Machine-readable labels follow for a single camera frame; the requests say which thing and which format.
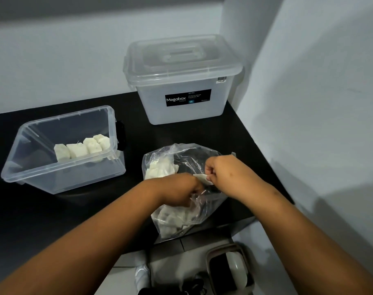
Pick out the person's right hand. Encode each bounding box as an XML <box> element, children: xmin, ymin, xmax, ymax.
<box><xmin>204</xmin><ymin>155</ymin><xmax>267</xmax><ymax>202</ymax></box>

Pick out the person's left hand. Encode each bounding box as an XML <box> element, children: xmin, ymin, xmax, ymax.
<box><xmin>157</xmin><ymin>172</ymin><xmax>205</xmax><ymax>208</ymax></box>

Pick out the clear plastic bag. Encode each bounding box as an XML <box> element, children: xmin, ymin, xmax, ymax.
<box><xmin>141</xmin><ymin>143</ymin><xmax>238</xmax><ymax>243</ymax></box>

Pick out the large translucent storage container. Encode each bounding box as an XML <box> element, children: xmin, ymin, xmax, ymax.
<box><xmin>137</xmin><ymin>75</ymin><xmax>235</xmax><ymax>125</ymax></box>

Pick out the small clear bin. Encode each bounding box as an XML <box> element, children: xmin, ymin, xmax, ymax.
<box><xmin>1</xmin><ymin>105</ymin><xmax>126</xmax><ymax>195</ymax></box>

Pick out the translucent lid with handle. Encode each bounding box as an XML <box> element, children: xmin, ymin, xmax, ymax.
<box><xmin>123</xmin><ymin>34</ymin><xmax>244</xmax><ymax>88</ymax></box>

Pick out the person's right forearm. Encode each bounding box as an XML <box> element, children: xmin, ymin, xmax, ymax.
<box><xmin>248</xmin><ymin>181</ymin><xmax>373</xmax><ymax>295</ymax></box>

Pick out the person's left forearm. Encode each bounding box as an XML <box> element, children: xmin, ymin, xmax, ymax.
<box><xmin>0</xmin><ymin>178</ymin><xmax>175</xmax><ymax>295</ymax></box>

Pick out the dark cabinet front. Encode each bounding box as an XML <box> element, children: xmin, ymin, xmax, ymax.
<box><xmin>122</xmin><ymin>216</ymin><xmax>258</xmax><ymax>254</ymax></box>

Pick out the white rounded object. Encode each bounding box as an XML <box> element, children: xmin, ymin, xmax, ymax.
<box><xmin>225</xmin><ymin>251</ymin><xmax>248</xmax><ymax>288</ymax></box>

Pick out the brown rimmed bin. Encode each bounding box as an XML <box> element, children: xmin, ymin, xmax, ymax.
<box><xmin>205</xmin><ymin>243</ymin><xmax>255</xmax><ymax>295</ymax></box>

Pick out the silver metal object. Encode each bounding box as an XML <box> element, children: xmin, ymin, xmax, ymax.
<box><xmin>134</xmin><ymin>263</ymin><xmax>151</xmax><ymax>292</ymax></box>

